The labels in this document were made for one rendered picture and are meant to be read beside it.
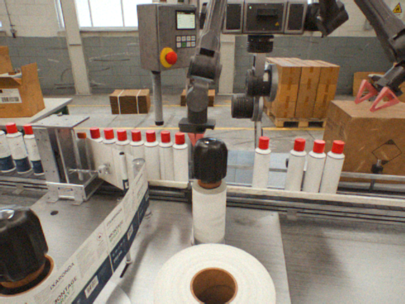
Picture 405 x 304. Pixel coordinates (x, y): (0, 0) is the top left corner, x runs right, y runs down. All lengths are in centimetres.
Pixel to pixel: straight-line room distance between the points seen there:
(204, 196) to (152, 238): 23
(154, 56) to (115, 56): 573
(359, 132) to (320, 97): 336
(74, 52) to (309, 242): 642
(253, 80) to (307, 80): 292
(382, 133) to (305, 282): 65
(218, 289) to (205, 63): 53
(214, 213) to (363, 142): 70
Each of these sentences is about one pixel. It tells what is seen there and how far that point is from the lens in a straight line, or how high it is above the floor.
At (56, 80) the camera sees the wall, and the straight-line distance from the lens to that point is 723.
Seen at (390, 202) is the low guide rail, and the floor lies 91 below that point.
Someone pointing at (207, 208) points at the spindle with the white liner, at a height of 102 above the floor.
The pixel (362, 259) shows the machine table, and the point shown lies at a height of 83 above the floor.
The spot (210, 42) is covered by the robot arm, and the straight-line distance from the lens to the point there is 79.
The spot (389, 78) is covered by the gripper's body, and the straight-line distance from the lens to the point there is 109.
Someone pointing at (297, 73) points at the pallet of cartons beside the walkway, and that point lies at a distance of 432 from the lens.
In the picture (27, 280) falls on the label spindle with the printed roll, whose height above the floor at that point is 108.
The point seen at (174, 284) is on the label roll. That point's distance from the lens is 51.
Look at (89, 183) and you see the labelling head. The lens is 102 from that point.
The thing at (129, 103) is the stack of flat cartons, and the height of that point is 19.
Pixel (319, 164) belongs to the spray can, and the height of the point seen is 102.
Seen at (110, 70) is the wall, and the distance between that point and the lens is 672.
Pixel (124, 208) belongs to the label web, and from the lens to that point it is 67.
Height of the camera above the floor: 142
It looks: 25 degrees down
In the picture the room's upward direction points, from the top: straight up
